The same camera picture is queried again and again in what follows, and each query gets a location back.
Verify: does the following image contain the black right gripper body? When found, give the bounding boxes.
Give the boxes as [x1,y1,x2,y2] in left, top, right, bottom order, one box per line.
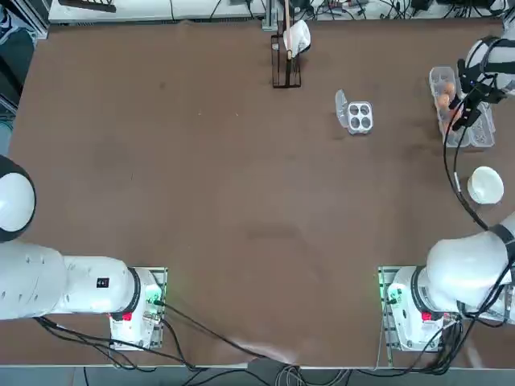
[457,58,507,106]

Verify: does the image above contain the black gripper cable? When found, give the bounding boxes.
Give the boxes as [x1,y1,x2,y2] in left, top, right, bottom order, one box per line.
[442,90,494,232]

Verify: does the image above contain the grey power adapter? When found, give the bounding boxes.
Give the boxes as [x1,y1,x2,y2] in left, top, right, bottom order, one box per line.
[247,359,283,375]

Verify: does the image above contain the clear four-slot egg tray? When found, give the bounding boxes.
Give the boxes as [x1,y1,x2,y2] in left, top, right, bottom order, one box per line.
[334,88,375,137]

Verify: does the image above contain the black slotted rack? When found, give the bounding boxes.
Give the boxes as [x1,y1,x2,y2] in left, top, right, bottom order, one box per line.
[58,0,118,14]

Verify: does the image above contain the clear twelve-slot egg tray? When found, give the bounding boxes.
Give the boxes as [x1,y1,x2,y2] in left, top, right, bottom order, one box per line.
[428,66,496,149]

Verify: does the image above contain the black wire cup rack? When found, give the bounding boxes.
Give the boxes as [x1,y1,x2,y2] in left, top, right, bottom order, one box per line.
[270,34,303,89]

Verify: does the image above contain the black table cable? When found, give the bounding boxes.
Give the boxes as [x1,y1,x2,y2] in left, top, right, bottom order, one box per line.
[154,299,301,367]

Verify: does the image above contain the aluminium frame profile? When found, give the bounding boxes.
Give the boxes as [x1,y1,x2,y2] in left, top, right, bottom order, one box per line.
[27,0,51,40]

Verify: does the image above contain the wooden rod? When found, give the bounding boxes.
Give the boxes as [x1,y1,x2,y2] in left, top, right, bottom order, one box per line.
[283,0,294,60]

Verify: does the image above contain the white side shelf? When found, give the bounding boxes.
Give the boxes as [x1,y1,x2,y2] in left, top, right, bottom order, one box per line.
[47,0,266,22]

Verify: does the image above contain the white round bowl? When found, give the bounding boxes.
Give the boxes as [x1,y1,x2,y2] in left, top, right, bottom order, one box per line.
[466,166,505,205]

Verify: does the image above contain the aluminium camera post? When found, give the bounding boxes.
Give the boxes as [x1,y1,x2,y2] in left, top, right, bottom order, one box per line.
[262,0,279,30]

